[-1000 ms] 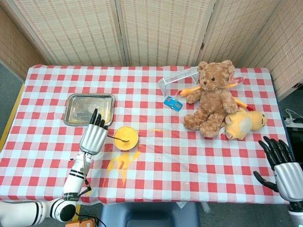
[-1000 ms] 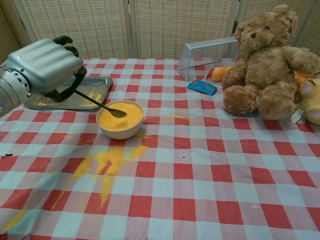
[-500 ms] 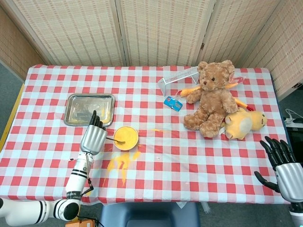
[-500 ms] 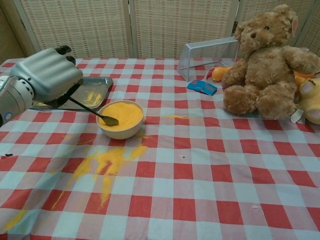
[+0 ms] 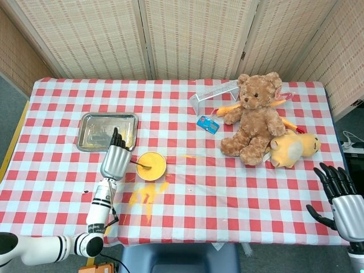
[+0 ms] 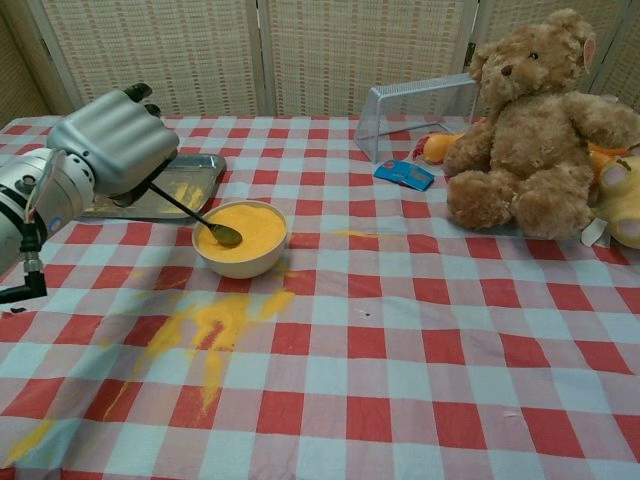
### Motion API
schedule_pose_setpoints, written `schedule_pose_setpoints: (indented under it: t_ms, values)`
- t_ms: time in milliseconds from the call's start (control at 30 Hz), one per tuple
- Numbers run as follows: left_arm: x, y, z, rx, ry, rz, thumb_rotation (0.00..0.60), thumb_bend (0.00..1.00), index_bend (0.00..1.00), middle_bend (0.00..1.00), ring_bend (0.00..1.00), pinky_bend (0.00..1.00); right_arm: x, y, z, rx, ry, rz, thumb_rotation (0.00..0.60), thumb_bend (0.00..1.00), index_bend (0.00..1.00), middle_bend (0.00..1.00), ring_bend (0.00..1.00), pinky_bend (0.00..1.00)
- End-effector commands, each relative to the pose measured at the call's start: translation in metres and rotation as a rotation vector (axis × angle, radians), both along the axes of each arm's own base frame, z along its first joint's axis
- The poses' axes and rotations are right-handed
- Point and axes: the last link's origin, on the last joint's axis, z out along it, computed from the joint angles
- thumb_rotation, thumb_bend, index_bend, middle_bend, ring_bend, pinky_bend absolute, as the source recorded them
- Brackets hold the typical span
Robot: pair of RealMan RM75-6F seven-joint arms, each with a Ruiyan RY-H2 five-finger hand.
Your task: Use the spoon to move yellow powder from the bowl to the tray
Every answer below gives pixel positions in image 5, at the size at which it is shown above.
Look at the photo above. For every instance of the silver black robot right hand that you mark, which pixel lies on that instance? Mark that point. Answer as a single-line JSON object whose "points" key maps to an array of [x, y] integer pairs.
{"points": [[351, 216]]}

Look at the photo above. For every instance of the silver black robot left hand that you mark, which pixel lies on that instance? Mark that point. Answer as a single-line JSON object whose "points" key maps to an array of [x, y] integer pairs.
{"points": [[115, 162]]}

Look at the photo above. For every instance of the dark metal spoon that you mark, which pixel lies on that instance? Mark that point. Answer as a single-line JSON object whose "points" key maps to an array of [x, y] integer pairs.
{"points": [[146, 167]]}

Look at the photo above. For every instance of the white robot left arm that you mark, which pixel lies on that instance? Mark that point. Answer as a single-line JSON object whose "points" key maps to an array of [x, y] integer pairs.
{"points": [[99, 204]]}

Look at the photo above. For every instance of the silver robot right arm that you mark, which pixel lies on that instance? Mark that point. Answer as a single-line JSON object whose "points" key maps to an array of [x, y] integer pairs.
{"points": [[357, 256]]}

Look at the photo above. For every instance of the cream ceramic bowl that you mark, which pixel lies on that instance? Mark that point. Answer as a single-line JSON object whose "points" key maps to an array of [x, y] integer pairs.
{"points": [[152, 179]]}

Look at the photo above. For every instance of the yellow powder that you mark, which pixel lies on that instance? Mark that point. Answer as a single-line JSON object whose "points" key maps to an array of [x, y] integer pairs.
{"points": [[142, 193]]}

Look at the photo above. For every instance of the stainless steel rectangular tray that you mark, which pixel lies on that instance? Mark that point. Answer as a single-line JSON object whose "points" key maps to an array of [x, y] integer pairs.
{"points": [[94, 128]]}

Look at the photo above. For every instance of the black equipment case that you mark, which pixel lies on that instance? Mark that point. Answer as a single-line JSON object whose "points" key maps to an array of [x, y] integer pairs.
{"points": [[357, 159]]}

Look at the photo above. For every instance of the yellow plush toy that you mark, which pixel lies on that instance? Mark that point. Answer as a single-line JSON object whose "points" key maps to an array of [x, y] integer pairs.
{"points": [[293, 148]]}

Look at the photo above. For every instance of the red white checkered tablecloth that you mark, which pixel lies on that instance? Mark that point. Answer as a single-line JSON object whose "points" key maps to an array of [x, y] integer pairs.
{"points": [[199, 204]]}

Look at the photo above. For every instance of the blue card package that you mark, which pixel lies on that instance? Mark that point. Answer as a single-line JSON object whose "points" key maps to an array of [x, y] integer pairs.
{"points": [[207, 124]]}

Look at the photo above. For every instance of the orange box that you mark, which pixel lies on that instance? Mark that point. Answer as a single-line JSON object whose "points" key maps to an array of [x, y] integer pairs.
{"points": [[96, 268]]}

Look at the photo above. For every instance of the orange rubber chicken toy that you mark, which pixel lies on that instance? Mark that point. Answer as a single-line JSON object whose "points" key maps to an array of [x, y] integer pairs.
{"points": [[227, 109], [290, 124]]}

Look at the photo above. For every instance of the blue padded chair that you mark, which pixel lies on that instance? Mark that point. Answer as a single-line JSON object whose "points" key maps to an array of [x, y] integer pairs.
{"points": [[182, 258]]}

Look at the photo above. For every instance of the silver mesh metal rack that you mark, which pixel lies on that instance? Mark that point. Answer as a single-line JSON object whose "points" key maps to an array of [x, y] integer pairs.
{"points": [[211, 91]]}

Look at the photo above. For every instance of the woven bamboo folding screen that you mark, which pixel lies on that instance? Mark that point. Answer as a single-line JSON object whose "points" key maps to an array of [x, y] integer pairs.
{"points": [[99, 37]]}

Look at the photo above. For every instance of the brown teddy bear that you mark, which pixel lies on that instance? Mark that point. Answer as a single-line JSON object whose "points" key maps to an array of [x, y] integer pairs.
{"points": [[256, 125]]}

